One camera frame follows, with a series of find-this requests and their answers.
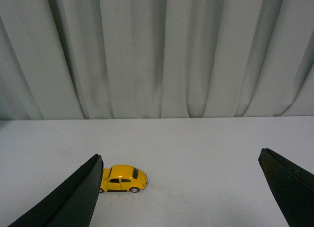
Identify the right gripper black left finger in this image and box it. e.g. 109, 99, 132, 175
10, 154, 103, 227

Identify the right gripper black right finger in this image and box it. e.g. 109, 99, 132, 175
258, 148, 314, 227

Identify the grey pleated curtain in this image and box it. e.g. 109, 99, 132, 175
0, 0, 314, 120

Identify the yellow beetle toy car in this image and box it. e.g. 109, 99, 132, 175
100, 165, 148, 193

